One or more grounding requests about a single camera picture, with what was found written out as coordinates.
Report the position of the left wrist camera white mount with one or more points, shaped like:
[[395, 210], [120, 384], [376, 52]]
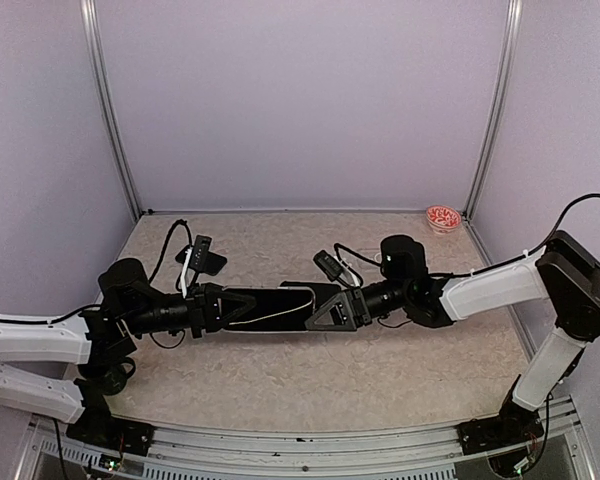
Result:
[[193, 257]]

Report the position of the black smartphone with teal edge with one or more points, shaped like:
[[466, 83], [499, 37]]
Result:
[[322, 291]]

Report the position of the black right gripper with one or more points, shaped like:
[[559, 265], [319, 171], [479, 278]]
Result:
[[349, 310]]

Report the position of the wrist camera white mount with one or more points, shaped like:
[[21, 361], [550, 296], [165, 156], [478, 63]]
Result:
[[336, 270], [193, 257]]

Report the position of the red patterned small bowl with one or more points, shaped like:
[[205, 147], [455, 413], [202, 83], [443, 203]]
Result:
[[442, 219]]

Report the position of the black mug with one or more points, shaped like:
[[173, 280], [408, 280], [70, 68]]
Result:
[[111, 379]]

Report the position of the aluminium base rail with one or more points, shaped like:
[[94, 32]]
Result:
[[435, 451]]

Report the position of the aluminium frame post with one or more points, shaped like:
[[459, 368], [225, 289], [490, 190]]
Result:
[[497, 107], [89, 16]]

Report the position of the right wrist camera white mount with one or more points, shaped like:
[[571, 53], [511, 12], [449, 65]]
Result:
[[336, 270]]

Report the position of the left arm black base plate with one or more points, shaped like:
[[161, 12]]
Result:
[[112, 433]]

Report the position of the left aluminium frame post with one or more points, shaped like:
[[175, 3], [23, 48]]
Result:
[[89, 16]]

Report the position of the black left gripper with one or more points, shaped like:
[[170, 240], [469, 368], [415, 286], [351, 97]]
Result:
[[203, 310]]

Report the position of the black phone with purple edge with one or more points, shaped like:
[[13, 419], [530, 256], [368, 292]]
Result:
[[213, 265]]

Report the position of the right aluminium frame post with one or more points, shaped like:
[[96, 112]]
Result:
[[497, 107]]

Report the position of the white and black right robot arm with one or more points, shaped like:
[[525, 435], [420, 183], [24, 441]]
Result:
[[560, 270]]

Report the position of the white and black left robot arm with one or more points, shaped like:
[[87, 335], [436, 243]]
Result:
[[48, 365]]

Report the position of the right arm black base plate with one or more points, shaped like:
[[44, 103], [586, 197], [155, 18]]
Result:
[[496, 432]]

